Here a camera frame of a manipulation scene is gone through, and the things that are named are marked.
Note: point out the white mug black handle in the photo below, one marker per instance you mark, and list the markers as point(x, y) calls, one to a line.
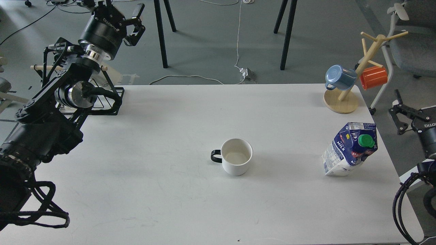
point(235, 156)

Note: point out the grey office chair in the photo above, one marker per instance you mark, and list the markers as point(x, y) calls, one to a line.
point(413, 40)

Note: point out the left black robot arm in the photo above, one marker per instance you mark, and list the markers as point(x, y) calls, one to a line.
point(50, 122)

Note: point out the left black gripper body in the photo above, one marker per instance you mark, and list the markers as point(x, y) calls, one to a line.
point(104, 31)

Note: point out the blue cup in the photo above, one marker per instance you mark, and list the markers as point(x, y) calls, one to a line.
point(339, 77)

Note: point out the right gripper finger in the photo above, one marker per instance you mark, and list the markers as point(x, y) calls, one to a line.
point(407, 111)

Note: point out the white power adapter plug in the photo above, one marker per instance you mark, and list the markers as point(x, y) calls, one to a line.
point(247, 75)

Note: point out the black wire dish rack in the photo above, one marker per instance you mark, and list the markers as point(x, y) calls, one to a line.
point(103, 106)

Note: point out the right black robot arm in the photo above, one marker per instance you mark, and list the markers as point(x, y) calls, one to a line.
point(423, 174)

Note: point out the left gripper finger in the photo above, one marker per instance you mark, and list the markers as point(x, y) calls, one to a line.
point(136, 22)
point(101, 7)

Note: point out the wooden dowel rod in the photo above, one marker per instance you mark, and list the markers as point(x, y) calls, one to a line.
point(39, 67)

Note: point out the wooden mug tree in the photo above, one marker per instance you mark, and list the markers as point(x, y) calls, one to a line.
point(345, 102)

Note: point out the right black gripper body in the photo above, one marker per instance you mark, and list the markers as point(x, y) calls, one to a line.
point(426, 132)

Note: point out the orange cup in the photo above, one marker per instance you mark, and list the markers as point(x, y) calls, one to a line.
point(373, 77)

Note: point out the blue white milk carton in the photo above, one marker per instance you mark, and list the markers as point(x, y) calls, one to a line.
point(349, 148)

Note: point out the right black table legs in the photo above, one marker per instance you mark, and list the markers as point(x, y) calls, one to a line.
point(289, 28)

